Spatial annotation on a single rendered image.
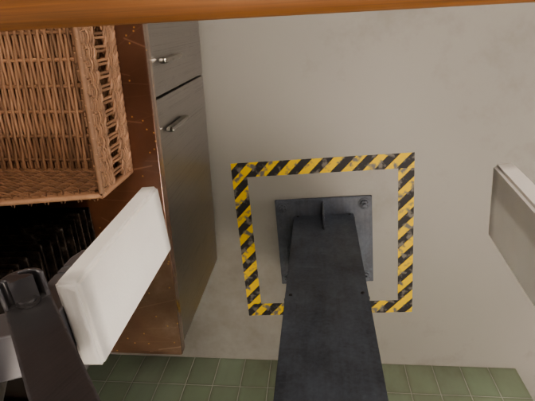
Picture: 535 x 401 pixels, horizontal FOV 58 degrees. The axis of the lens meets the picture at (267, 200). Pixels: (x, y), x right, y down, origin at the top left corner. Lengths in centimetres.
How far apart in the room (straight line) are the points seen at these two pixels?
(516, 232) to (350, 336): 89
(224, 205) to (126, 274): 149
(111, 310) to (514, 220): 13
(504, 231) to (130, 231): 13
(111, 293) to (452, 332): 180
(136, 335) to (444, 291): 107
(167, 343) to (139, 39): 69
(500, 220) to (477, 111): 142
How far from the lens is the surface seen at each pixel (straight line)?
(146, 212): 19
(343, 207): 162
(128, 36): 99
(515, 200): 18
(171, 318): 118
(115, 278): 16
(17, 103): 110
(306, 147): 156
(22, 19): 36
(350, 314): 112
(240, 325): 188
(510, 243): 18
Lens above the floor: 151
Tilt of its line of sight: 68 degrees down
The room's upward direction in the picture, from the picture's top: 165 degrees counter-clockwise
